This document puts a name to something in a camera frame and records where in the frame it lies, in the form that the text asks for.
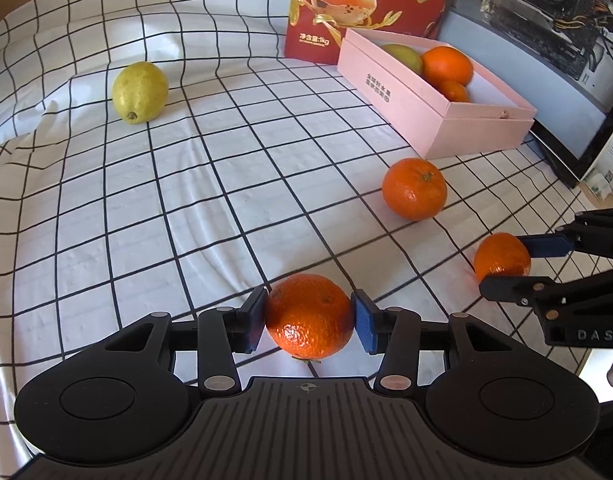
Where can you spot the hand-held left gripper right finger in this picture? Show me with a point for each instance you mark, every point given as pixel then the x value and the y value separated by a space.
pixel 364 321

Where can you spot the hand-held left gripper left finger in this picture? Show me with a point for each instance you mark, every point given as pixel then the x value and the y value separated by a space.
pixel 254 319

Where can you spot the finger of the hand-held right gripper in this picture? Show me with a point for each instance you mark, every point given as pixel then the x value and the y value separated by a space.
pixel 546 246
pixel 511 287

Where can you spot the small mandarin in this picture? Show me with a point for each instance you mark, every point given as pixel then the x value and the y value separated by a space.
pixel 309 320
pixel 501 261
pixel 454 92

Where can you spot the pink cardboard box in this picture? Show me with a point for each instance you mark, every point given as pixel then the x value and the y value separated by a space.
pixel 411 105

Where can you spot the large orange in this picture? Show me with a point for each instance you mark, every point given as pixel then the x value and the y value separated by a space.
pixel 447 64

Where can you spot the yellow-green pear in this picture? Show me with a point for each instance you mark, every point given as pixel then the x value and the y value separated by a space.
pixel 405 55

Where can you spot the white cardboard box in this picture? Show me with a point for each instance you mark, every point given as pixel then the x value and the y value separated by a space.
pixel 611 160

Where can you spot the medium mandarin with green stem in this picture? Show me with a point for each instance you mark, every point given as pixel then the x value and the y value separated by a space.
pixel 414 190

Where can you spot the white black-checked cloth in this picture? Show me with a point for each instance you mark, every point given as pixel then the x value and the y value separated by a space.
pixel 161 210

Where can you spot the black computer case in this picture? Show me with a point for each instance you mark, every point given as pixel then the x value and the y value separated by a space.
pixel 536 15

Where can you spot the yellow-green lemon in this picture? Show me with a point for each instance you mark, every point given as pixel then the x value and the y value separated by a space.
pixel 140 91

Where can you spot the red fruit gift box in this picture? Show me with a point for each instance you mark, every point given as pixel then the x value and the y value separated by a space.
pixel 366 20

